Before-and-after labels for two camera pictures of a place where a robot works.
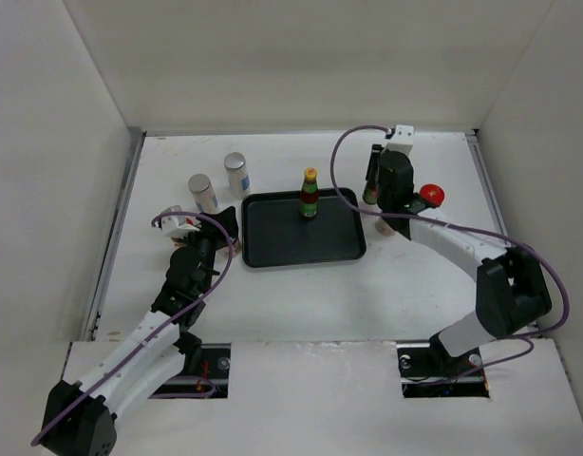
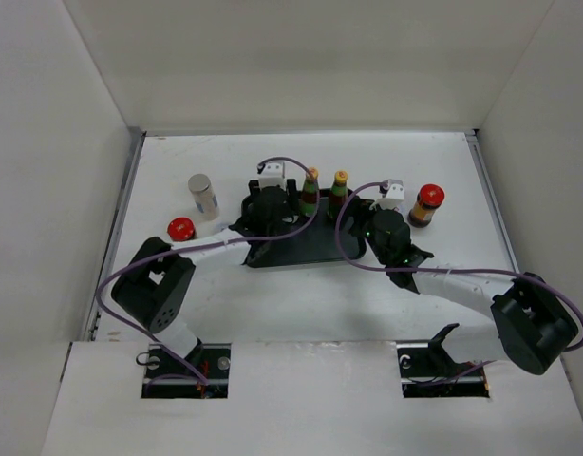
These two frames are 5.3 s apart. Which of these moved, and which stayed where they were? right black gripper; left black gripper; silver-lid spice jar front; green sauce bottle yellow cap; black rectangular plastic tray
Moved: right black gripper; left black gripper
Stayed: silver-lid spice jar front; black rectangular plastic tray; green sauce bottle yellow cap
